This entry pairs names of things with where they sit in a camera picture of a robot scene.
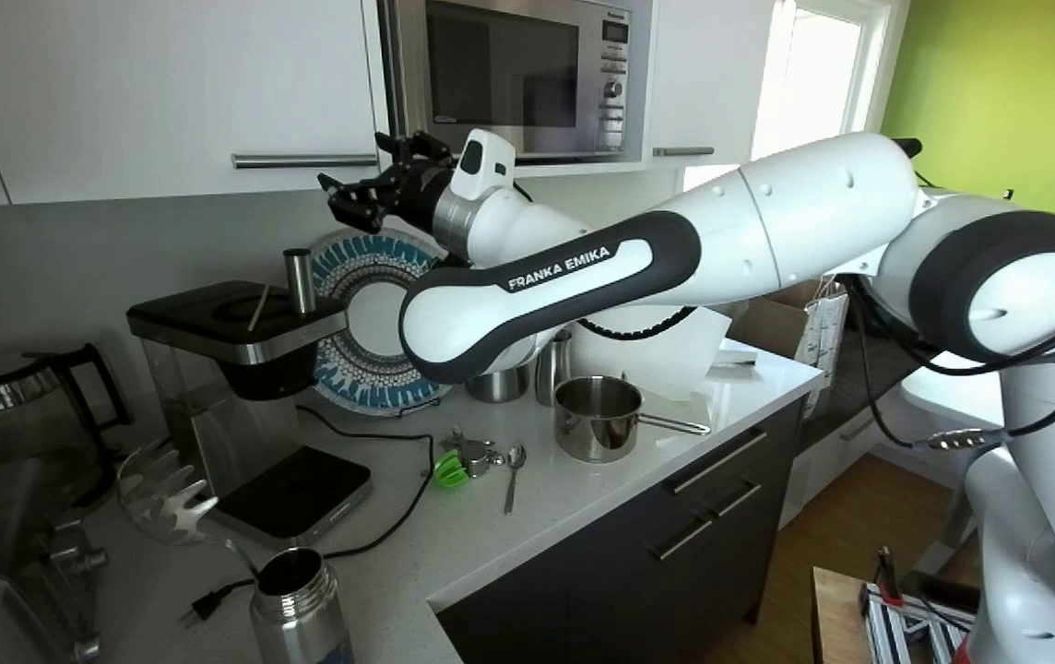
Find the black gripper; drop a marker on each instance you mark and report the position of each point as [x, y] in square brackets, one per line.
[413, 191]

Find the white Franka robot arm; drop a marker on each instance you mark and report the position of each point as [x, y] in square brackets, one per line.
[797, 224]

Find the black steel coffee machine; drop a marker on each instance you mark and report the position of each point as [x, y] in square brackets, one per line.
[233, 319]

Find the small green object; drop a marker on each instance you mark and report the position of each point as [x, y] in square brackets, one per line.
[452, 467]

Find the glass coffee carafe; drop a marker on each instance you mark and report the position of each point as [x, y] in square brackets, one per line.
[14, 410]

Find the steel microwave oven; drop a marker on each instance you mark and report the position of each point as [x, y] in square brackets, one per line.
[531, 78]

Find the blue patterned decorative plate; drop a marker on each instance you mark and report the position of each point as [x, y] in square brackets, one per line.
[362, 380]

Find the steel milk pitcher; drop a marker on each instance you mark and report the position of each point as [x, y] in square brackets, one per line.
[551, 370]

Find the metal spoon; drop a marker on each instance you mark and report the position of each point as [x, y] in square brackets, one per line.
[515, 482]

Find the clear glass bowl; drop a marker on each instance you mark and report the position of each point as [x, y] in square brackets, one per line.
[165, 492]

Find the brown cardboard box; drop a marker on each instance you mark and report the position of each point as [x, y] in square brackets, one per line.
[781, 327]

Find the steel thermos bottle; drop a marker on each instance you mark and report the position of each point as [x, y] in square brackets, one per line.
[296, 610]

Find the red black clamp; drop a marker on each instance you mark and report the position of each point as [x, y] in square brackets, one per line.
[891, 577]

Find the aluminium profile frame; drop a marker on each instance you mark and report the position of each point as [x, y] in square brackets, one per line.
[908, 621]

